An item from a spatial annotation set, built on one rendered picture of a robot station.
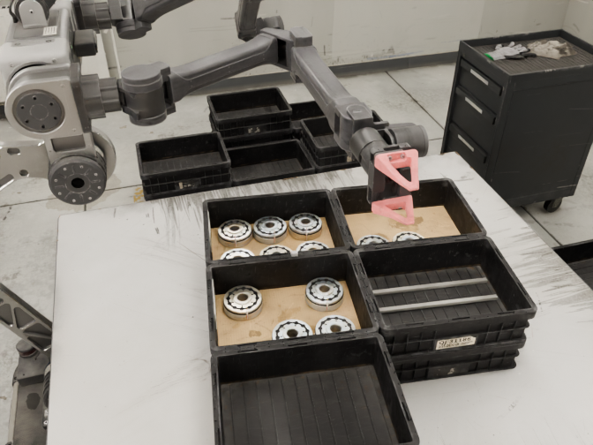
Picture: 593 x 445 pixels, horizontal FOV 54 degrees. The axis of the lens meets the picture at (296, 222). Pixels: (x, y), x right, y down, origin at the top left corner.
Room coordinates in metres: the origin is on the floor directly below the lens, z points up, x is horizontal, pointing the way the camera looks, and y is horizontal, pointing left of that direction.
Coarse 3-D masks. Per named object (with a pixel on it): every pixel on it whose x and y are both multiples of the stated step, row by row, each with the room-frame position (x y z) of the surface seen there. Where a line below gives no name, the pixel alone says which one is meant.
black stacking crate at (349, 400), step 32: (288, 352) 0.87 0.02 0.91; (320, 352) 0.88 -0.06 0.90; (352, 352) 0.90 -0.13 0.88; (224, 384) 0.85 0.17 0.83; (256, 384) 0.85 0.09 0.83; (288, 384) 0.85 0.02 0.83; (320, 384) 0.85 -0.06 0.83; (352, 384) 0.85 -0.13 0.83; (384, 384) 0.82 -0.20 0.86; (224, 416) 0.76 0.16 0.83; (256, 416) 0.76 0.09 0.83; (288, 416) 0.76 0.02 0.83; (320, 416) 0.76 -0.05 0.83; (352, 416) 0.76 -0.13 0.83; (384, 416) 0.76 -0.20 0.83
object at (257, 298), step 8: (232, 288) 1.13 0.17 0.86; (240, 288) 1.14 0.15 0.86; (248, 288) 1.14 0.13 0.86; (224, 296) 1.10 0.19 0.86; (232, 296) 1.10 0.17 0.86; (256, 296) 1.11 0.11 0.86; (224, 304) 1.08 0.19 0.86; (232, 304) 1.07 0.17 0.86; (248, 304) 1.07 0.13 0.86; (256, 304) 1.08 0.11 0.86; (232, 312) 1.05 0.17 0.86; (240, 312) 1.05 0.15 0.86; (248, 312) 1.05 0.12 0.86
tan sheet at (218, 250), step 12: (216, 228) 1.44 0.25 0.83; (252, 228) 1.44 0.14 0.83; (288, 228) 1.44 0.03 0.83; (324, 228) 1.44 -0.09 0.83; (216, 240) 1.38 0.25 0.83; (252, 240) 1.38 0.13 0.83; (288, 240) 1.38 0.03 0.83; (300, 240) 1.38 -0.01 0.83; (312, 240) 1.38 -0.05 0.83; (324, 240) 1.38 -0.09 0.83; (216, 252) 1.32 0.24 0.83; (252, 252) 1.32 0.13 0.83
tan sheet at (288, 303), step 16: (288, 288) 1.17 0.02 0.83; (304, 288) 1.17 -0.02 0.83; (272, 304) 1.11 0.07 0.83; (288, 304) 1.11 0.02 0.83; (304, 304) 1.11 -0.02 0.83; (352, 304) 1.11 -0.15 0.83; (224, 320) 1.05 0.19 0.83; (256, 320) 1.05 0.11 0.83; (272, 320) 1.05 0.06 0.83; (304, 320) 1.05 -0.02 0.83; (352, 320) 1.05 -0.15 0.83; (224, 336) 0.99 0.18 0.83; (240, 336) 0.99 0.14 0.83; (256, 336) 0.99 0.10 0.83
